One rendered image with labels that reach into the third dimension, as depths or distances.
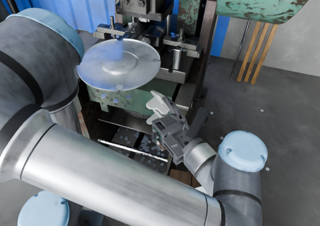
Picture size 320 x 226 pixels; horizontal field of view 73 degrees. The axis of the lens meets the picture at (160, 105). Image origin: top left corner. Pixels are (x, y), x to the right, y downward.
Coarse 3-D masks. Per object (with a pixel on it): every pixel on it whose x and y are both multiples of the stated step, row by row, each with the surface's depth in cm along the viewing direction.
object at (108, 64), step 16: (96, 48) 82; (112, 48) 82; (128, 48) 82; (144, 48) 83; (96, 64) 76; (112, 64) 75; (128, 64) 75; (144, 64) 76; (160, 64) 76; (96, 80) 70; (112, 80) 70; (128, 80) 71; (144, 80) 71
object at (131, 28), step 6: (138, 24) 98; (144, 24) 98; (126, 30) 94; (132, 30) 94; (138, 30) 94; (144, 30) 94; (150, 30) 94; (156, 30) 94; (156, 36) 91; (162, 36) 96; (156, 42) 93
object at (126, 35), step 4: (128, 32) 92; (132, 32) 92; (124, 36) 89; (128, 36) 89; (132, 36) 89; (136, 36) 89; (140, 36) 89; (144, 36) 89; (148, 36) 90; (152, 36) 91; (120, 40) 87; (140, 40) 87; (144, 40) 87; (148, 40) 87; (152, 40) 88; (156, 40) 90; (152, 44) 86
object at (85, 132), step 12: (84, 84) 98; (84, 96) 101; (84, 108) 103; (96, 108) 115; (84, 120) 106; (96, 120) 118; (84, 132) 114; (96, 132) 122; (108, 132) 138; (108, 144) 143
